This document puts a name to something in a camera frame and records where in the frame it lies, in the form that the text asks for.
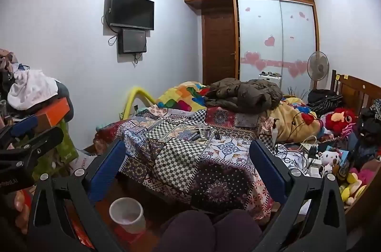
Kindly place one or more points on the person's right leg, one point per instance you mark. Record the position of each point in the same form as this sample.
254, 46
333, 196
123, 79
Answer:
235, 232

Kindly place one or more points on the person's left hand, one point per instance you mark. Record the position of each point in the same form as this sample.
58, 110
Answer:
21, 207

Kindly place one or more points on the white cat plush toy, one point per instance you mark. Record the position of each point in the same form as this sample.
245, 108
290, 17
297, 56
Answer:
327, 158

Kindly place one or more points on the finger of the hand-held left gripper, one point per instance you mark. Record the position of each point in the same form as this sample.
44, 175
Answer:
23, 124
38, 140

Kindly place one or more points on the black clothing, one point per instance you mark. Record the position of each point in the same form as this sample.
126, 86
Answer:
369, 127

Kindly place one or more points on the white standing fan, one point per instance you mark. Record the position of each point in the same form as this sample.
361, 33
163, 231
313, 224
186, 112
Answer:
318, 65

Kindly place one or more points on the person's leg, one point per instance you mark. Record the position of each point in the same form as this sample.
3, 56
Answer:
235, 232
187, 232

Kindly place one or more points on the yellow plush toy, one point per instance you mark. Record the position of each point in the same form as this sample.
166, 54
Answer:
351, 188

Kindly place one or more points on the red box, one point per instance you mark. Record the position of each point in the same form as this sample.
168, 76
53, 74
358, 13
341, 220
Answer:
126, 235

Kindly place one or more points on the white cloth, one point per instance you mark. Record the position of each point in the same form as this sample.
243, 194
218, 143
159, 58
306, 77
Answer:
29, 90

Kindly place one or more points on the yellow tube frame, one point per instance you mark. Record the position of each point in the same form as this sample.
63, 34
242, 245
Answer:
137, 98

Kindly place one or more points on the black wall television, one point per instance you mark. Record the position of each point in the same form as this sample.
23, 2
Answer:
132, 11

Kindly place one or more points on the green bag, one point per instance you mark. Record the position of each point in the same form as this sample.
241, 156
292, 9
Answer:
64, 148

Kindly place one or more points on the colourful block blanket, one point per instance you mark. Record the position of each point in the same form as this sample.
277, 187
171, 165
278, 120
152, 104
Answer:
181, 95

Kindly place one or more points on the red plush toy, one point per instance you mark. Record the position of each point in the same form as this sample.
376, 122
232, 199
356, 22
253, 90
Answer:
339, 119

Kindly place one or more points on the white sliding wardrobe door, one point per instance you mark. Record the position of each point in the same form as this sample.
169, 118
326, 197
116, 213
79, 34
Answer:
297, 35
259, 32

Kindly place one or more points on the brown puffer jacket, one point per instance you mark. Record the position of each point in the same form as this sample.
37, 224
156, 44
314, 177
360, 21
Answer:
247, 94

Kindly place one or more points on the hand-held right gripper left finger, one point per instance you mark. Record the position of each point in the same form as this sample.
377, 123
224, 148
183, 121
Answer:
107, 170

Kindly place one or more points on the person's left leg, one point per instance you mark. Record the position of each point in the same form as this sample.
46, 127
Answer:
187, 232

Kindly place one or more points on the white power strip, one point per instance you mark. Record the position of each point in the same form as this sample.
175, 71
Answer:
314, 164

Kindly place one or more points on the patchwork bedspread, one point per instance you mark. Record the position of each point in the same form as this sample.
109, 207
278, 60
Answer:
193, 162

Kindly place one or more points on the pink plush toy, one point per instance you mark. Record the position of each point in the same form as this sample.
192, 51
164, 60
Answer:
366, 175

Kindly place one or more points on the black striped cloth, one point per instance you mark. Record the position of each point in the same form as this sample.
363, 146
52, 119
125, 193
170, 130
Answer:
324, 100

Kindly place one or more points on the small white cabinet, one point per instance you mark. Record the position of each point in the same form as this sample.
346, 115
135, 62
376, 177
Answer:
269, 80

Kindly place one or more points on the pile of clothes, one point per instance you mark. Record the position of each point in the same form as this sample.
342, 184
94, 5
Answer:
7, 61

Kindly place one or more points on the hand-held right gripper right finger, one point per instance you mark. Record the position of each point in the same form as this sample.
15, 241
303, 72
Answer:
268, 171

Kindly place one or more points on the black pen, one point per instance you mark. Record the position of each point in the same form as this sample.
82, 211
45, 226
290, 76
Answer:
217, 134

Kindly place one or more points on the brown wooden door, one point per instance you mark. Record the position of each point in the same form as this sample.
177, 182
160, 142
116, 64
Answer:
218, 43

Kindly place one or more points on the white cup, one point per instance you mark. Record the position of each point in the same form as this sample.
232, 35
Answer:
126, 214

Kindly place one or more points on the yellow fleece blanket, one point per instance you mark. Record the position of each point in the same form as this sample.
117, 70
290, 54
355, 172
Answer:
294, 122

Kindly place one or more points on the pink heart stickers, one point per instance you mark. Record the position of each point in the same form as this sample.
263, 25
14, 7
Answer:
270, 41

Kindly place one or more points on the orange box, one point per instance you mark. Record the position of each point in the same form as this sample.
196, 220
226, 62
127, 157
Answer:
52, 115

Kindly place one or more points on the white cardboard box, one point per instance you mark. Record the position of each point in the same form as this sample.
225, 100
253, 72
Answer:
84, 162

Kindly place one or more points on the small black wall monitor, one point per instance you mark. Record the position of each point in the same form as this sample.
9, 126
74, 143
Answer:
132, 40

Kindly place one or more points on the wooden headboard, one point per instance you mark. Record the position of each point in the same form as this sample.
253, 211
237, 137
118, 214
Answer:
354, 91

